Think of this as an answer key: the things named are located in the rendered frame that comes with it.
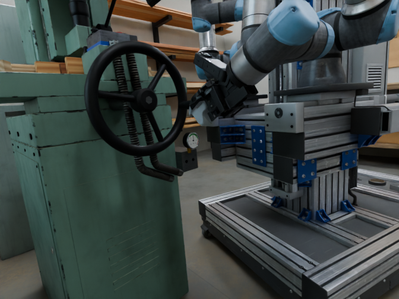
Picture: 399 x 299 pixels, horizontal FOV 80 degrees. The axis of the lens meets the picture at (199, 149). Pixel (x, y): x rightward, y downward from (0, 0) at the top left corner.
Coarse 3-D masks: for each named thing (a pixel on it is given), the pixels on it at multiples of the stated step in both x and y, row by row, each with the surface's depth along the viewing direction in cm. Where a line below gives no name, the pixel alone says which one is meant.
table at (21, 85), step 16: (0, 80) 55; (16, 80) 57; (32, 80) 59; (48, 80) 62; (64, 80) 64; (80, 80) 67; (160, 80) 85; (0, 96) 55; (16, 96) 57; (32, 96) 60; (48, 96) 62
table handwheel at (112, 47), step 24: (120, 48) 55; (144, 48) 59; (96, 72) 52; (168, 72) 67; (96, 96) 52; (120, 96) 56; (144, 96) 59; (96, 120) 53; (120, 144) 57; (168, 144) 66
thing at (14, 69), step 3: (12, 66) 69; (15, 66) 69; (18, 66) 69; (21, 66) 70; (24, 66) 70; (12, 69) 69; (15, 69) 69; (18, 69) 70; (21, 69) 70; (24, 69) 70; (27, 69) 71; (30, 69) 71; (33, 69) 72; (153, 72) 101; (153, 75) 101
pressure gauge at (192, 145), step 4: (188, 132) 90; (192, 132) 89; (184, 136) 89; (188, 136) 88; (192, 136) 90; (196, 136) 91; (184, 140) 89; (188, 140) 88; (192, 140) 90; (196, 140) 91; (184, 144) 90; (188, 144) 88; (192, 144) 90; (196, 144) 91; (188, 148) 92; (192, 148) 90; (188, 152) 92
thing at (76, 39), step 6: (72, 30) 78; (78, 30) 76; (84, 30) 77; (90, 30) 79; (66, 36) 83; (72, 36) 79; (78, 36) 76; (84, 36) 77; (66, 42) 84; (72, 42) 80; (78, 42) 77; (84, 42) 78; (66, 48) 85; (72, 48) 81; (78, 48) 78; (72, 54) 84; (78, 54) 85
